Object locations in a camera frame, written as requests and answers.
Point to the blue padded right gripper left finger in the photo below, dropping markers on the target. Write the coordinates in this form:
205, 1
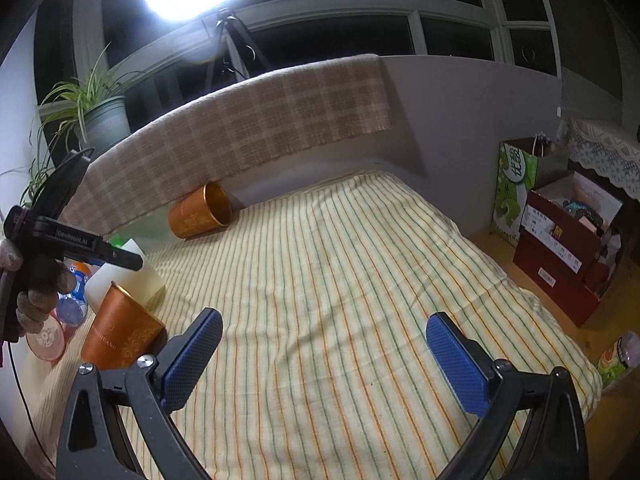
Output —
94, 443

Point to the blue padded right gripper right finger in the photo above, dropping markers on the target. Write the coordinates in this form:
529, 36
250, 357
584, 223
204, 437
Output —
462, 364

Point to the orange paper cup near left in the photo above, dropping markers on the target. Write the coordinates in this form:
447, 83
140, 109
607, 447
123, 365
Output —
121, 331

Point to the orange cup lying on side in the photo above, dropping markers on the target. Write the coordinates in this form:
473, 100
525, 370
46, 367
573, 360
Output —
207, 209

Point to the gloved left hand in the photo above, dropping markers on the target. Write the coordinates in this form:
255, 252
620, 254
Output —
49, 279

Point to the clear plastic bottle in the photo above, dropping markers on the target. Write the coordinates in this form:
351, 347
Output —
72, 308

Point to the plaid beige sofa throw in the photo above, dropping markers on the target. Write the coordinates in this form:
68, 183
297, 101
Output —
230, 131

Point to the pink round lid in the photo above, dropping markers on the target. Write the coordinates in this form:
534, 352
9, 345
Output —
49, 344

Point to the white cylindrical container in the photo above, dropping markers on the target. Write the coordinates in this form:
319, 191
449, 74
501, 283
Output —
142, 285

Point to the potted spider plant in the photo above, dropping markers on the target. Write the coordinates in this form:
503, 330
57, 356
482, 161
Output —
84, 114

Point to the red cardboard box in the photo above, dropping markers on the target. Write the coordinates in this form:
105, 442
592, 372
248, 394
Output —
568, 245

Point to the striped yellow tablecloth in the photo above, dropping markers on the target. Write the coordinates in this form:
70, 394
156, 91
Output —
323, 370

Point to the black light tripod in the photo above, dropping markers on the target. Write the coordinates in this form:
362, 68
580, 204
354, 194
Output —
235, 56

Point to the green white shopping bag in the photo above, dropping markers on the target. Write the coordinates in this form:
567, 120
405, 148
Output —
523, 165

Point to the white lace cloth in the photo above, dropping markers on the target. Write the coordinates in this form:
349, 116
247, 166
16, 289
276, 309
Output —
605, 148

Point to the grey sofa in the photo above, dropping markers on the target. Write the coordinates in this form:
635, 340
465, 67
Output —
449, 116

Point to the white window frame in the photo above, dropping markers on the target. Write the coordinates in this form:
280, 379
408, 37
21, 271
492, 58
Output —
165, 63

